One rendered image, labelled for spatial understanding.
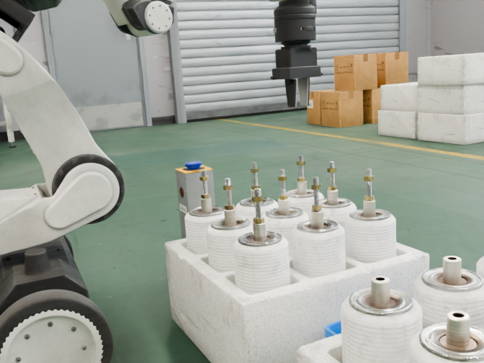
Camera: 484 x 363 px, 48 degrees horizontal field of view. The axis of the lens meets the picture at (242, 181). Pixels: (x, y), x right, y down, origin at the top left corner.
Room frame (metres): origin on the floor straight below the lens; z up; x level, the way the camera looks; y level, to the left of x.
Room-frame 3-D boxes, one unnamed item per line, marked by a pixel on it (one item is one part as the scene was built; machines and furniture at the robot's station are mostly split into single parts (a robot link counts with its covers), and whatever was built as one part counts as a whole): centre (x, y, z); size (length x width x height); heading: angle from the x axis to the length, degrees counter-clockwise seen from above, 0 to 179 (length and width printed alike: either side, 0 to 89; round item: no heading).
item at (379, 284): (0.61, -0.16, 0.26); 0.02 x 0.02 x 0.03
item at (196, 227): (1.11, 0.08, 0.16); 0.10 x 0.10 x 0.18
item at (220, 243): (1.00, 0.03, 0.16); 0.10 x 0.10 x 0.18
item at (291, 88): (1.19, -0.12, 0.48); 0.03 x 0.02 x 0.06; 36
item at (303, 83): (1.22, -0.15, 0.48); 0.03 x 0.02 x 0.06; 36
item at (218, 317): (1.05, -0.08, 0.09); 0.39 x 0.39 x 0.18; 26
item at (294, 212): (1.05, -0.08, 0.25); 0.08 x 0.08 x 0.01
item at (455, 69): (3.52, -1.45, 0.45); 0.39 x 0.39 x 0.18; 24
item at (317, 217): (0.94, -0.13, 0.26); 0.02 x 0.02 x 0.03
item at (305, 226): (0.94, -0.13, 0.25); 0.08 x 0.08 x 0.01
